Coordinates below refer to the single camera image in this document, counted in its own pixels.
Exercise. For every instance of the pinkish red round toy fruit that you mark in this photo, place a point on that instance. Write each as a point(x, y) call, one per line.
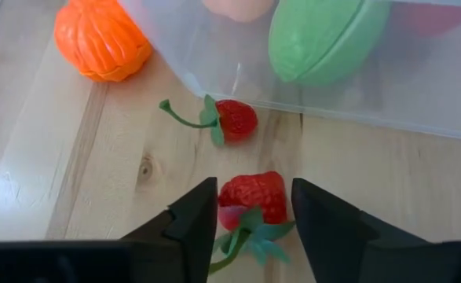
point(430, 19)

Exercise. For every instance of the green toy fruit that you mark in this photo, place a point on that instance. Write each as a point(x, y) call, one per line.
point(324, 39)

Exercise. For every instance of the orange toy tangerine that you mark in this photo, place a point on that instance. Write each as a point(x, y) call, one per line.
point(100, 39)

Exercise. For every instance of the clear plastic tupperware container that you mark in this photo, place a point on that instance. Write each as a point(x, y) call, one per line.
point(214, 59)

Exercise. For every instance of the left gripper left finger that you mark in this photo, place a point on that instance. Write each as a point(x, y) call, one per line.
point(175, 243)

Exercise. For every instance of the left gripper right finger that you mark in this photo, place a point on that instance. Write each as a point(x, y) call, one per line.
point(340, 243)

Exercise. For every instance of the toy peach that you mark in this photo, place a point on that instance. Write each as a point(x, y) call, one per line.
point(238, 8)

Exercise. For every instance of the small red toy strawberry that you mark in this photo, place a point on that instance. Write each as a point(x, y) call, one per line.
point(236, 120)
point(253, 192)

